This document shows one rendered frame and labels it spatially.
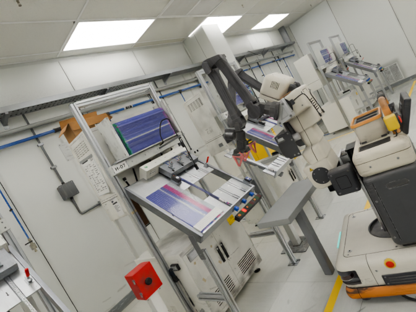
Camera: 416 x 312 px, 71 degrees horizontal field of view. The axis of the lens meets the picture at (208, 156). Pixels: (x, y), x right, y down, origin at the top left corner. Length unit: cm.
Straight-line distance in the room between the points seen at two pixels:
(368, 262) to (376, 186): 42
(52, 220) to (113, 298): 108
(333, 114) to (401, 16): 358
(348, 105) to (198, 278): 496
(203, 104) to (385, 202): 219
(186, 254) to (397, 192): 135
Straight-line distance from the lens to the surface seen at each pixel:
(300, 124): 177
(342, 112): 640
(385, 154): 158
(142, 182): 225
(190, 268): 217
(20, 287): 174
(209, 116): 328
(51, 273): 347
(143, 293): 176
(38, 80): 403
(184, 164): 235
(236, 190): 224
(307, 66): 645
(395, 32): 921
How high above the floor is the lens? 124
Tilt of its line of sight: 4 degrees down
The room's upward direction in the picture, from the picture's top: 29 degrees counter-clockwise
